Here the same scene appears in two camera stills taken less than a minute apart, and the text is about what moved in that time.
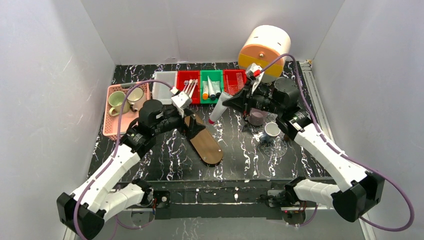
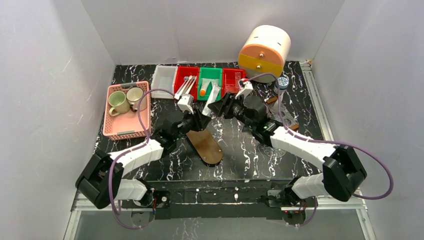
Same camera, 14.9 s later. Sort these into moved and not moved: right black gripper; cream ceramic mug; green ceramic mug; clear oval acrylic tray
Moved: right black gripper
Not moved: cream ceramic mug; clear oval acrylic tray; green ceramic mug
